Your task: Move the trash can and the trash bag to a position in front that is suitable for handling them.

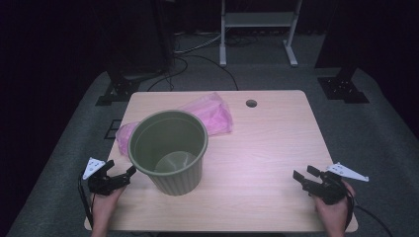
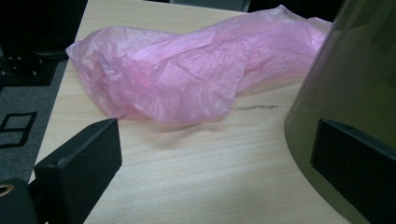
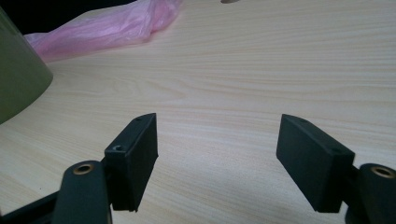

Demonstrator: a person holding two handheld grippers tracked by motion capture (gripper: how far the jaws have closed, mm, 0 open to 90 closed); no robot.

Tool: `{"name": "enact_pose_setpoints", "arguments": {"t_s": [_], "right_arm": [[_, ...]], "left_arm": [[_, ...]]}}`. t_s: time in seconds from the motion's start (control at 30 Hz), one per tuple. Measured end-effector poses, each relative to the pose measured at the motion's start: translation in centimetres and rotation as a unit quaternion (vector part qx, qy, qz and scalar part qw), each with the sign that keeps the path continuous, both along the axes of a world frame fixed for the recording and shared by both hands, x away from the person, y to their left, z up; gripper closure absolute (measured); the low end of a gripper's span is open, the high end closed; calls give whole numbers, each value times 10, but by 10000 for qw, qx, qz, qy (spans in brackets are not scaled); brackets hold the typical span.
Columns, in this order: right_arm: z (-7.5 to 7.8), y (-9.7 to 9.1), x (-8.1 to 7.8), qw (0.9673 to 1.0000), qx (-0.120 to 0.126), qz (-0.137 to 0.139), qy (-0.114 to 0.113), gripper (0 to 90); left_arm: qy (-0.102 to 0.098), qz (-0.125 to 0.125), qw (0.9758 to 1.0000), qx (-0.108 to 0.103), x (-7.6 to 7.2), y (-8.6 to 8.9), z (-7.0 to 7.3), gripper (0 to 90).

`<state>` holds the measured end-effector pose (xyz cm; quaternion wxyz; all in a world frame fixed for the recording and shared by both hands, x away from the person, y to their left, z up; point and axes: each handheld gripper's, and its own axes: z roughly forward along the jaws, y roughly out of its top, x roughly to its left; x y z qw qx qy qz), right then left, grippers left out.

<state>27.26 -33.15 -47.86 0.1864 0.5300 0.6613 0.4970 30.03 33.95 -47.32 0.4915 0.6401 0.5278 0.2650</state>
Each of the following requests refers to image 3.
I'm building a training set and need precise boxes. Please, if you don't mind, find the green plastic bin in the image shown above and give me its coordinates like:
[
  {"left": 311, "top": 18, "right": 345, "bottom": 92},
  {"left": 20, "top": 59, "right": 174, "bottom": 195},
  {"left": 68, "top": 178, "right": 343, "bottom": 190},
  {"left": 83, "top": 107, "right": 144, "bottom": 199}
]
[{"left": 0, "top": 7, "right": 54, "bottom": 125}]

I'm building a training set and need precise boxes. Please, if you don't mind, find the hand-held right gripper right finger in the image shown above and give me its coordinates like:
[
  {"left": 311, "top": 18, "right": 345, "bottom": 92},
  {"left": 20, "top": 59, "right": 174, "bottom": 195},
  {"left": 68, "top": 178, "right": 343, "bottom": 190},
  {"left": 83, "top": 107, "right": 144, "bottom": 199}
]
[{"left": 276, "top": 113, "right": 356, "bottom": 214}]

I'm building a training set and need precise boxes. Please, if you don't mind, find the pink plastic bag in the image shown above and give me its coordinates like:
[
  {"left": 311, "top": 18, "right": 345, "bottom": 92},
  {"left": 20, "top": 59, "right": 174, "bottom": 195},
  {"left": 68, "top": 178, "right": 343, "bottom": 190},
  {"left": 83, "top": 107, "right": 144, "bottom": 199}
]
[{"left": 23, "top": 0, "right": 184, "bottom": 63}]

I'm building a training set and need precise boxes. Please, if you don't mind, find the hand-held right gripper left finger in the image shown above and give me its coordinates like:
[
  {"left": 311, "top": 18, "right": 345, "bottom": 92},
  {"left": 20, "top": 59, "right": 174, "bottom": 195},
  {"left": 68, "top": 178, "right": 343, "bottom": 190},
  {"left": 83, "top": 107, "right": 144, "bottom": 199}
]
[{"left": 104, "top": 112, "right": 160, "bottom": 213}]

